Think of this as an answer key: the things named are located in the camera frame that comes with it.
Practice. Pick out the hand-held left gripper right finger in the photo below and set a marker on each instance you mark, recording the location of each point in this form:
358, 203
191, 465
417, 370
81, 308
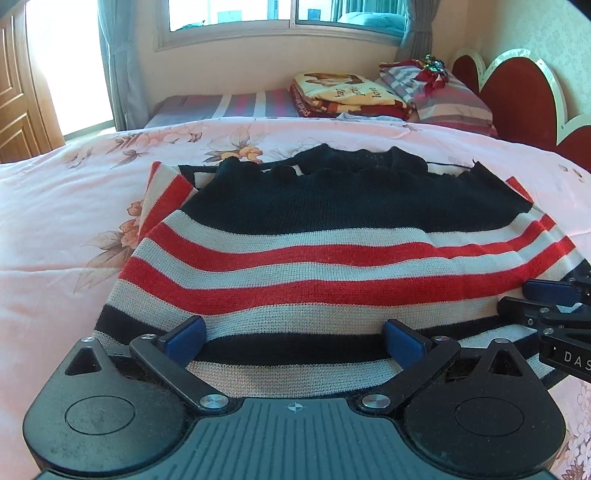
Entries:
405, 344

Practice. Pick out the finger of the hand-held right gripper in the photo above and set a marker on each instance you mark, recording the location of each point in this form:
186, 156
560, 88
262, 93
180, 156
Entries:
547, 290
531, 311

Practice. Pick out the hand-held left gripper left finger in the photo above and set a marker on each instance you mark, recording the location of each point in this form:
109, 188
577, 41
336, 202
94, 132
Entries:
184, 341

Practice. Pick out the striped knit sweater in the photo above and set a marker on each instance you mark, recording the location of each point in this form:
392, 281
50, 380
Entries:
323, 249

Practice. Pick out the pink floral bed sheet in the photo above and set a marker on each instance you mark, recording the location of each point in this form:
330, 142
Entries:
55, 221

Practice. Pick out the red heart-shaped headboard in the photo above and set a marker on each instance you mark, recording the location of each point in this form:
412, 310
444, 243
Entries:
521, 92

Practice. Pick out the striped pillow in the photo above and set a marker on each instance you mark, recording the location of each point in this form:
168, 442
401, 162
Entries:
455, 108

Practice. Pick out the light blue cloth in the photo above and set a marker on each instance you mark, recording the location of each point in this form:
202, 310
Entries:
369, 117

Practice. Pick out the grey red striped mattress sheet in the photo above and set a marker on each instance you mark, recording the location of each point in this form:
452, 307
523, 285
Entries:
221, 106

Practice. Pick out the multicoloured small cloth bundle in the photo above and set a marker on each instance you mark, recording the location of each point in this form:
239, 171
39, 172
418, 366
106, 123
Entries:
434, 69

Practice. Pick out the folded striped cloth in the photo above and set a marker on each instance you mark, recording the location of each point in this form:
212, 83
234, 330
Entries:
399, 81

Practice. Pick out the folded printed blanket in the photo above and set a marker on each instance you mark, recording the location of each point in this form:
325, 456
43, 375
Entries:
346, 94

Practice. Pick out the grey curtain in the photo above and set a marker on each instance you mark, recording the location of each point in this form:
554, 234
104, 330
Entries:
122, 69
418, 32

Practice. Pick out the brown wooden door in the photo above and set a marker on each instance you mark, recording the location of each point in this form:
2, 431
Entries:
23, 92

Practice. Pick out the pale blue quilt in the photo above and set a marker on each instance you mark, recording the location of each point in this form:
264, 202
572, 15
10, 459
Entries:
374, 21

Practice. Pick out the sliding glass window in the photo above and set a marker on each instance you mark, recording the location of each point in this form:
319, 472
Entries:
277, 18

